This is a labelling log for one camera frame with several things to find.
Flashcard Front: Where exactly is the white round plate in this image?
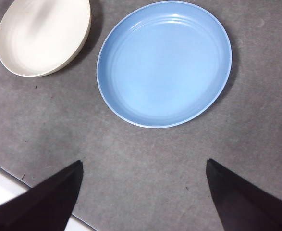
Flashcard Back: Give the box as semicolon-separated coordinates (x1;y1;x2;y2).
0;0;92;77

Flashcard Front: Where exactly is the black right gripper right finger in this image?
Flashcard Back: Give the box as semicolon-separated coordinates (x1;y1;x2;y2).
206;158;282;231

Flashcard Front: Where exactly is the blue round plate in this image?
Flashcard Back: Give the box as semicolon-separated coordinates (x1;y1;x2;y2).
96;0;233;128

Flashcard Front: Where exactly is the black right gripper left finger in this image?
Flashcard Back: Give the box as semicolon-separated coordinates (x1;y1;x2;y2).
0;160;84;231

